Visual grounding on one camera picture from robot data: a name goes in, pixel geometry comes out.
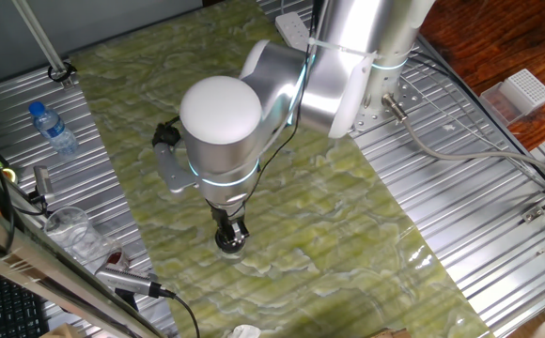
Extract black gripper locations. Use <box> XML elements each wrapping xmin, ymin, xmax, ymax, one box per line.
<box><xmin>205</xmin><ymin>197</ymin><xmax>251</xmax><ymax>242</ymax></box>

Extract crumpled white tissue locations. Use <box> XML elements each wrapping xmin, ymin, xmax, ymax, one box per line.
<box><xmin>227</xmin><ymin>324</ymin><xmax>262</xmax><ymax>338</ymax></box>

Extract green marble pattern mat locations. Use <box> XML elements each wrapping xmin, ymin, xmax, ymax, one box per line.
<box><xmin>69</xmin><ymin>0</ymin><xmax>495</xmax><ymax>338</ymax></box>

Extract clear cup with brown residue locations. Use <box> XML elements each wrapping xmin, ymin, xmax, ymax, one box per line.
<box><xmin>43</xmin><ymin>206</ymin><xmax>131</xmax><ymax>275</ymax></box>

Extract blue capped water bottle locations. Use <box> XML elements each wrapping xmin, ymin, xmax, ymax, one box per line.
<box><xmin>27</xmin><ymin>100</ymin><xmax>81</xmax><ymax>157</ymax></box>

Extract white power strip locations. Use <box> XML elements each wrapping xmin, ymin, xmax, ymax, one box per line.
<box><xmin>273</xmin><ymin>11</ymin><xmax>312</xmax><ymax>53</ymax></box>

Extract black pole clamp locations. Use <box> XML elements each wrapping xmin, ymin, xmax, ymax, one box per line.
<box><xmin>47</xmin><ymin>62</ymin><xmax>78</xmax><ymax>85</ymax></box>

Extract black keyboard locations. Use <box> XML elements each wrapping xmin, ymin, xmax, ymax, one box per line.
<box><xmin>0</xmin><ymin>266</ymin><xmax>51</xmax><ymax>338</ymax></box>

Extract aluminium pole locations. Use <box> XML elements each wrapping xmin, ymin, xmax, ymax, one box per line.
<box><xmin>10</xmin><ymin>0</ymin><xmax>74</xmax><ymax>88</ymax></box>

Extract white pipette tip box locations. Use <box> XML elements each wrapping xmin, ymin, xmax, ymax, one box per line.
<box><xmin>479</xmin><ymin>68</ymin><xmax>545</xmax><ymax>128</ymax></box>

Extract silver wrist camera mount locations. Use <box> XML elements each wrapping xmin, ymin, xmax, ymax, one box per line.
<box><xmin>153</xmin><ymin>140</ymin><xmax>199</xmax><ymax>195</ymax></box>

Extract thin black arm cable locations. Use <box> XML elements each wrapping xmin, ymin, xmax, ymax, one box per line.
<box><xmin>227</xmin><ymin>0</ymin><xmax>325</xmax><ymax>218</ymax></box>

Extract silver camera with black cable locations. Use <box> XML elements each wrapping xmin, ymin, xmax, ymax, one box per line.
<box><xmin>94</xmin><ymin>266</ymin><xmax>201</xmax><ymax>338</ymax></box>

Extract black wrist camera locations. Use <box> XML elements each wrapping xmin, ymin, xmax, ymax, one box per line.
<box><xmin>151</xmin><ymin>115</ymin><xmax>183</xmax><ymax>148</ymax></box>

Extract aluminium frame beam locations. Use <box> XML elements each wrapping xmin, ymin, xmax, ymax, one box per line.
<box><xmin>0</xmin><ymin>193</ymin><xmax>166</xmax><ymax>338</ymax></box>

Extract small silver camera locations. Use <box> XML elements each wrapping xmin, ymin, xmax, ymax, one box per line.
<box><xmin>31</xmin><ymin>164</ymin><xmax>56</xmax><ymax>204</ymax></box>

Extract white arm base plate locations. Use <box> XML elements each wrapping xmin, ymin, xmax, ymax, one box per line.
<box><xmin>350</xmin><ymin>69</ymin><xmax>425</xmax><ymax>133</ymax></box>

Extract grey hose with metal connector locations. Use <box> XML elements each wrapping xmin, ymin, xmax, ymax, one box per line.
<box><xmin>381</xmin><ymin>92</ymin><xmax>545</xmax><ymax>188</ymax></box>

